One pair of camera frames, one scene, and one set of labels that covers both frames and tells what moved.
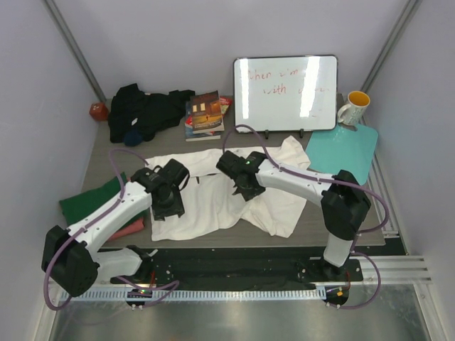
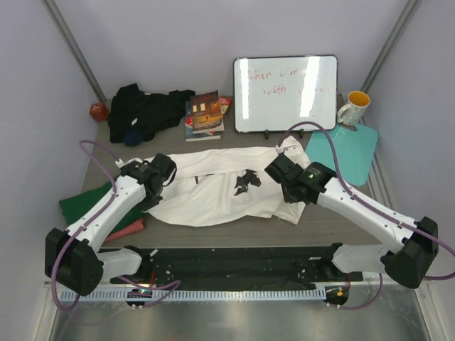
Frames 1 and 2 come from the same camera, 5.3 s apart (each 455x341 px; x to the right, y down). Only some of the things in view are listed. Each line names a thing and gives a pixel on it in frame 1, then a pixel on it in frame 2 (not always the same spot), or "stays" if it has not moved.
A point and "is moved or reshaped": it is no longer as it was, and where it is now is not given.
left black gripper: [161, 214] -> [151, 203]
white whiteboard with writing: [292, 93] stays
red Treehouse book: [225, 102] stays
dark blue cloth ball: [132, 138] stays
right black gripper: [248, 195] -> [286, 197]
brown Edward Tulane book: [206, 113] stays
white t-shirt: [212, 204] is moved or reshaped
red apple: [99, 111] stays
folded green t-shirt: [78, 206] stays
